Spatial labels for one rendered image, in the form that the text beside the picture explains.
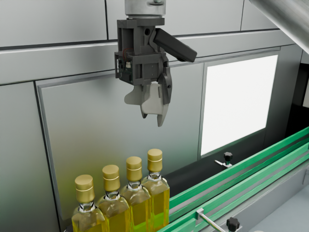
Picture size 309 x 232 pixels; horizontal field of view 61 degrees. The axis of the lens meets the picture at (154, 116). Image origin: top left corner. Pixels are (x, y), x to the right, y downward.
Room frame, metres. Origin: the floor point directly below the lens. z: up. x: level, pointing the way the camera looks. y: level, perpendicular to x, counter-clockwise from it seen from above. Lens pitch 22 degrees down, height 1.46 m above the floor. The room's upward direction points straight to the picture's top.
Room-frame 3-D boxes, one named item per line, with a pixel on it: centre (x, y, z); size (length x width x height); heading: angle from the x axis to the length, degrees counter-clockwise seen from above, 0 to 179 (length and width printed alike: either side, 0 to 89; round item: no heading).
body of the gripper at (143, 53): (0.51, 0.02, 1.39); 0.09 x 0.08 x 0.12; 125
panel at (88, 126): (0.79, -0.12, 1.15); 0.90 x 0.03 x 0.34; 127
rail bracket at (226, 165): (0.80, -0.24, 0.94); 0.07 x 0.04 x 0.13; 37
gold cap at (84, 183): (0.42, 0.14, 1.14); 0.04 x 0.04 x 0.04
